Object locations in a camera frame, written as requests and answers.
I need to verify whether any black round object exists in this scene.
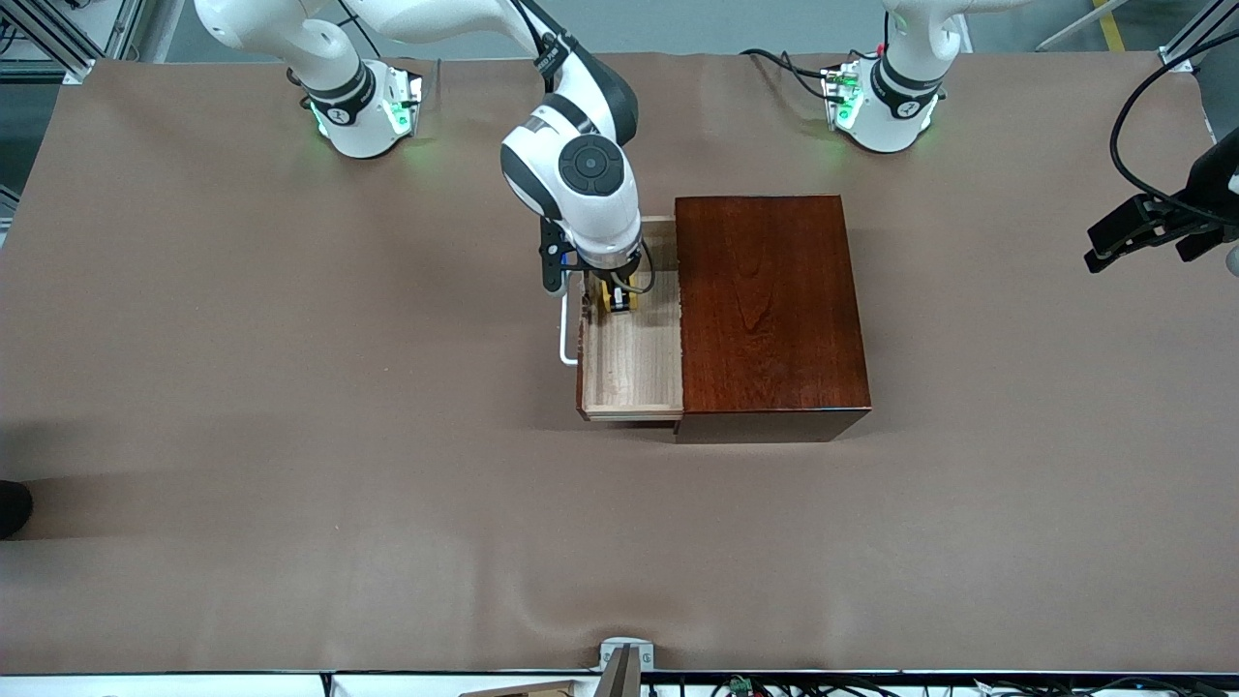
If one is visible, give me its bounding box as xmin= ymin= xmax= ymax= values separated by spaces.
xmin=0 ymin=479 xmax=34 ymax=541

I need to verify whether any light wood drawer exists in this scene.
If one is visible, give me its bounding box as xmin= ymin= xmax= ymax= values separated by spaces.
xmin=559 ymin=215 xmax=684 ymax=422

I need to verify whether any black right arm base cable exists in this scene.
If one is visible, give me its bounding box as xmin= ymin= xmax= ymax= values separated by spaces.
xmin=362 ymin=0 xmax=404 ymax=61

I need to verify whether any black arm base cable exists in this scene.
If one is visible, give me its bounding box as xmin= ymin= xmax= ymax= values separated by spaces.
xmin=362 ymin=0 xmax=404 ymax=61
xmin=740 ymin=48 xmax=835 ymax=103

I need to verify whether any grey metal clamp bracket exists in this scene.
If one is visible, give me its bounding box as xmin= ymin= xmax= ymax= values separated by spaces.
xmin=599 ymin=639 xmax=655 ymax=673

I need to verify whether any aluminium frame with crossed profiles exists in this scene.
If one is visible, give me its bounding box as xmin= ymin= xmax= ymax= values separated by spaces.
xmin=0 ymin=0 xmax=146 ymax=86

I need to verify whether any dark brown wooden cabinet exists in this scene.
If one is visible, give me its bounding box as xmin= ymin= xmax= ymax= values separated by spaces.
xmin=675 ymin=194 xmax=871 ymax=444

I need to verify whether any single aluminium frame profile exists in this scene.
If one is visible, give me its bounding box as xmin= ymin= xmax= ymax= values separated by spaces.
xmin=1160 ymin=0 xmax=1239 ymax=74

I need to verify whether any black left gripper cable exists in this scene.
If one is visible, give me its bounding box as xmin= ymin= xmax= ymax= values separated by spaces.
xmin=1110 ymin=32 xmax=1239 ymax=219

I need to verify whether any brown table mat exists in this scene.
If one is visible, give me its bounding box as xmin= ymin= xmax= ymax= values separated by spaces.
xmin=0 ymin=50 xmax=1239 ymax=676

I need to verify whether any black left arm base cable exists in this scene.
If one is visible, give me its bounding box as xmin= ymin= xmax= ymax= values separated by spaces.
xmin=740 ymin=48 xmax=835 ymax=103

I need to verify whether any white table frame rail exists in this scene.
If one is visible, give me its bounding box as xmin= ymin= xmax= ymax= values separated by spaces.
xmin=0 ymin=672 xmax=1239 ymax=697

